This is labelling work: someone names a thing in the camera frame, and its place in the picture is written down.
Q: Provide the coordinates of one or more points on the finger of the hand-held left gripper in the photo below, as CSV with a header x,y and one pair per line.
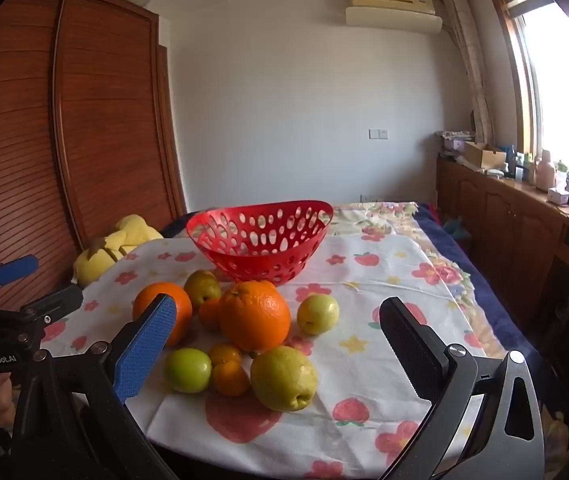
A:
x,y
59,302
14,268

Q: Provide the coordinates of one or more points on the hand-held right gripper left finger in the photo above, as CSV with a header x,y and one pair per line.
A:
x,y
147,350

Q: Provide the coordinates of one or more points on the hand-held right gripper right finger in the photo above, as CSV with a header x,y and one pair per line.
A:
x,y
407,347

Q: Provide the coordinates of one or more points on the medium orange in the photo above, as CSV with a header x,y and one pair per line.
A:
x,y
182,315

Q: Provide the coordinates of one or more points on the green lemon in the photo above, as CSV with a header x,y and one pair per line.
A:
x,y
318,314

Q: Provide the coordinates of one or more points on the large orange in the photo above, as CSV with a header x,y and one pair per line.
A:
x,y
254,315

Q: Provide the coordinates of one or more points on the yellow-green lemon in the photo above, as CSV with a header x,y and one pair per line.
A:
x,y
282,377

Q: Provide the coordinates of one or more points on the red perforated plastic basket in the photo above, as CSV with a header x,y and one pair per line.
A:
x,y
264,260

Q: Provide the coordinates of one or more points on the green apple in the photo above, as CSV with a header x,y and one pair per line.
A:
x,y
188,370

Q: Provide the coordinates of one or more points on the white strawberry print cloth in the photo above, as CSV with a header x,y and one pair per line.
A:
x,y
364,300

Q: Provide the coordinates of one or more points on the small tangerine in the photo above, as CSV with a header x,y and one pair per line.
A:
x,y
229,380
224,353
209,316

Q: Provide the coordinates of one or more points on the yellow plush toy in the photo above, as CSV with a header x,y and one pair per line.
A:
x,y
129,230

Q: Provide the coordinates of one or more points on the navy blue blanket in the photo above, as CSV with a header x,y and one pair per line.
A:
x,y
464,260

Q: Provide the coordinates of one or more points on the teal cloth item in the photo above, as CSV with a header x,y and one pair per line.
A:
x,y
456,228

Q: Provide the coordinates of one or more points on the yellow floral bedsheet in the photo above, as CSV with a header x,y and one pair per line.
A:
x,y
389,220

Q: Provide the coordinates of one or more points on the brown wooden wardrobe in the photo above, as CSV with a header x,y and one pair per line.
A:
x,y
89,135

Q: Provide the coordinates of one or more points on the brown wooden sideboard cabinet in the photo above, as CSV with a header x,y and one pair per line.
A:
x,y
504,220

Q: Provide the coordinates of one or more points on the open cardboard box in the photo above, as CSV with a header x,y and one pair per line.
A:
x,y
482,155

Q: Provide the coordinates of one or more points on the folded cloth stack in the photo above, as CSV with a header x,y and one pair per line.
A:
x,y
454,141

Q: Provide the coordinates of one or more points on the small white box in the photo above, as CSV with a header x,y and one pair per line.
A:
x,y
557,195

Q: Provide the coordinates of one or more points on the dark bottle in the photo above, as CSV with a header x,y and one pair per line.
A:
x,y
511,160

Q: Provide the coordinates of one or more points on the pink plastic jug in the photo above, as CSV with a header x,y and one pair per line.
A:
x,y
544,175

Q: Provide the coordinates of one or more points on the wooden framed window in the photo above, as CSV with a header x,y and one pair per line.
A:
x,y
564,110

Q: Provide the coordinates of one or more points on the patterned beige curtain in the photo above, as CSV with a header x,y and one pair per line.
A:
x,y
469,60

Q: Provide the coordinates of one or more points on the white wall switch plate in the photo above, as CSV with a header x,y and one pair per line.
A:
x,y
378,134

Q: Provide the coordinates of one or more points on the wall air conditioner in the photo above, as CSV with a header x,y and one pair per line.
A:
x,y
389,15

